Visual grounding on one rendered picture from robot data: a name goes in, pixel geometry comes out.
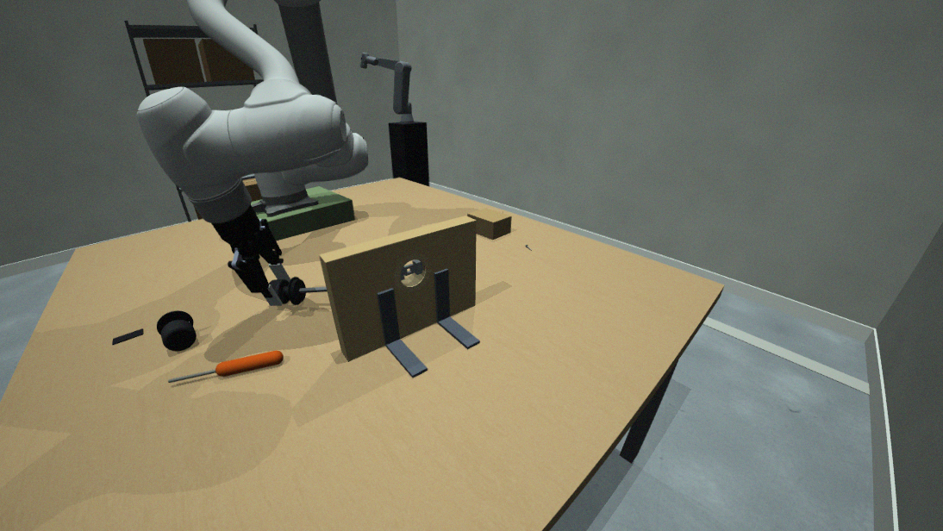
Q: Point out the tan rectangular box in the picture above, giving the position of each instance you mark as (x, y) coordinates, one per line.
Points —
(490, 223)

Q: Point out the orange-handled screwdriver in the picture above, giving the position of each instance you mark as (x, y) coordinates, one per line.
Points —
(236, 366)

